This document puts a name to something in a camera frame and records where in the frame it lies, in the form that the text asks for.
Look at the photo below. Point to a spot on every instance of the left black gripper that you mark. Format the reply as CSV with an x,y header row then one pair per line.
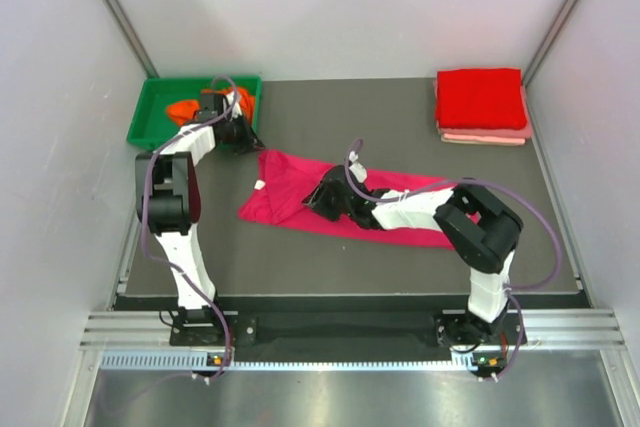
x,y
250,141

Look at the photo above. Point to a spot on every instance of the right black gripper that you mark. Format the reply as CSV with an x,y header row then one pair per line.
x,y
318,201

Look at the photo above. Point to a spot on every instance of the folded red t-shirt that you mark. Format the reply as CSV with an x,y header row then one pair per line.
x,y
480,98

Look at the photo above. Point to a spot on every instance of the folded peach t-shirt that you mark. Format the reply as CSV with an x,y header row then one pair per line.
x,y
482,140

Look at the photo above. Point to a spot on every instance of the magenta pink t-shirt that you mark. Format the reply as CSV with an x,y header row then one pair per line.
x,y
283,182

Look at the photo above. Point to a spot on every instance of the orange t-shirt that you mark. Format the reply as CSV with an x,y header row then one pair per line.
x,y
183,111

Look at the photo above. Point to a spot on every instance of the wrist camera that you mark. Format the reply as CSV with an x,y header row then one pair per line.
x,y
231,106
358,171

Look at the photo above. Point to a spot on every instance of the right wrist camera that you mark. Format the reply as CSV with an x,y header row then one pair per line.
x,y
358,171

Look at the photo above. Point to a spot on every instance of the green plastic bin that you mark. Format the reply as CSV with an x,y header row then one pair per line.
x,y
151,126

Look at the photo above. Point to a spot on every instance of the slotted grey cable duct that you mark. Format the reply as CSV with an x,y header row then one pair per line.
x,y
202,361

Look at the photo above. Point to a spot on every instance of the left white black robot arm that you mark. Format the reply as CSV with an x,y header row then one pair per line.
x,y
168,202

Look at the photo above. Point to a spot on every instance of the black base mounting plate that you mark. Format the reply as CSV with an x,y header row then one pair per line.
x,y
341,328

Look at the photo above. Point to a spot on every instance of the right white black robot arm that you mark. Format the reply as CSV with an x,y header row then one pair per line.
x,y
482,230

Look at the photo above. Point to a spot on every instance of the aluminium frame rail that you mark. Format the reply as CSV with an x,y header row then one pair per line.
x,y
125,330

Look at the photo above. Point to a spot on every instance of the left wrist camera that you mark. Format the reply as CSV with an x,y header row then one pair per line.
x,y
231,106

